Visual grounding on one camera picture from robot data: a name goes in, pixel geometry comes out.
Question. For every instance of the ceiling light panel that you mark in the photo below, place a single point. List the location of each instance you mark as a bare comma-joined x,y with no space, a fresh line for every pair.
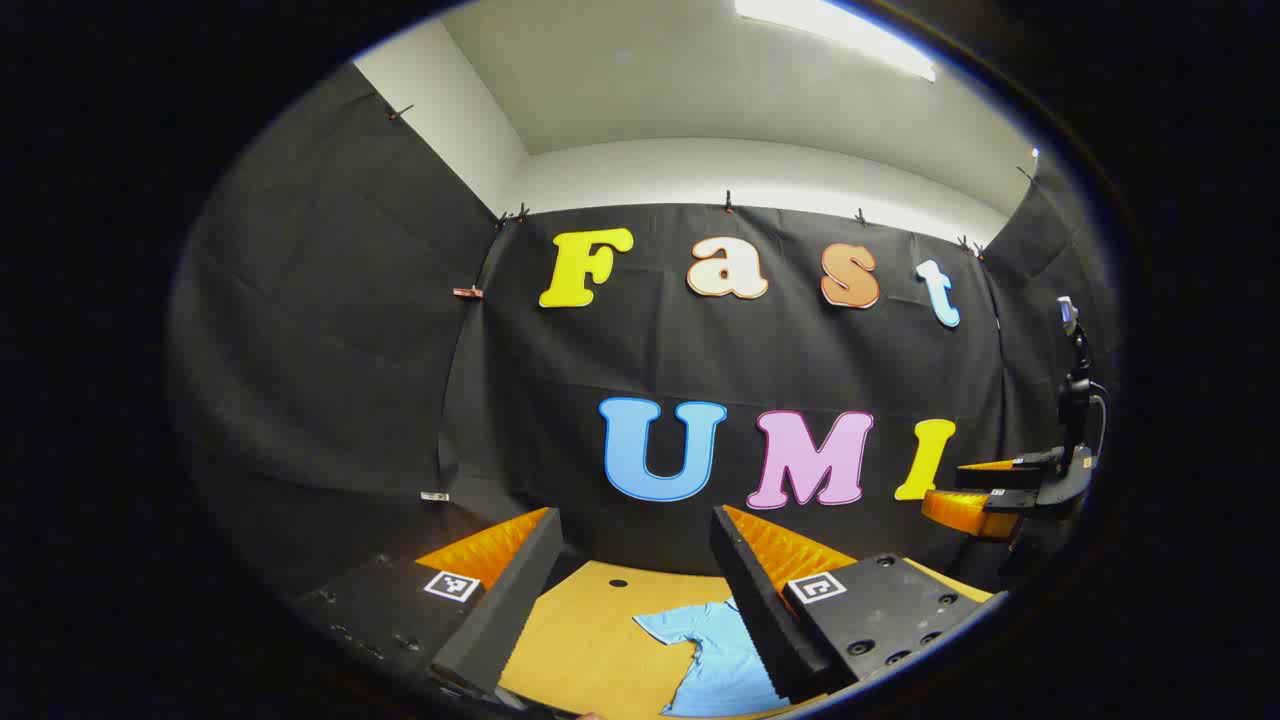
840,30

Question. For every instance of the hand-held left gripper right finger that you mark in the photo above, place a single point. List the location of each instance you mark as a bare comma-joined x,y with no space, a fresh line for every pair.
765,610

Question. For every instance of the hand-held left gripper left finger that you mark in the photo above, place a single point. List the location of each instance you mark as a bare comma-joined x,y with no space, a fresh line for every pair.
510,590

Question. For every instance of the light blue T-shirt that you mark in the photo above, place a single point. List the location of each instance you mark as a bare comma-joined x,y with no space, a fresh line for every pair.
720,660

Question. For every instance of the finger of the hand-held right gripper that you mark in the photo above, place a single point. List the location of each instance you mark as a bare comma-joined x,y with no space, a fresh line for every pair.
965,512
1010,470

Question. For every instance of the black backdrop cloth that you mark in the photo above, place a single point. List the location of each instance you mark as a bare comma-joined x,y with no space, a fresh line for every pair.
330,350

